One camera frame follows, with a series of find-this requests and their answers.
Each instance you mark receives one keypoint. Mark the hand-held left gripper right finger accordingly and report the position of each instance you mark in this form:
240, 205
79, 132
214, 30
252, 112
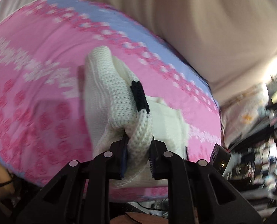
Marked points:
152, 162

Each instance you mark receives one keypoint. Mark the dark cluttered shelf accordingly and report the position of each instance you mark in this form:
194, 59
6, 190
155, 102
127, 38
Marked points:
264, 163

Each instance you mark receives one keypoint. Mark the beige backdrop cloth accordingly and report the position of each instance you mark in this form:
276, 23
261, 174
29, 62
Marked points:
199, 28

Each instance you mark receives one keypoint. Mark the white red black knit sweater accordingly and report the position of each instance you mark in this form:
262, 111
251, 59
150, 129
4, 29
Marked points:
101, 86

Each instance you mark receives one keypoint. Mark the pale patterned hanging blanket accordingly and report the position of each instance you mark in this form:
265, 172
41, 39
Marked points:
243, 112

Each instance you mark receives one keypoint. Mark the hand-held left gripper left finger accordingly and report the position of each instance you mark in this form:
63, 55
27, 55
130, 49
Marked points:
124, 159

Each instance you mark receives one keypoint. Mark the pink floral bed sheet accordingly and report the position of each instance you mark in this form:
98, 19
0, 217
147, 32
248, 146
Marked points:
35, 51

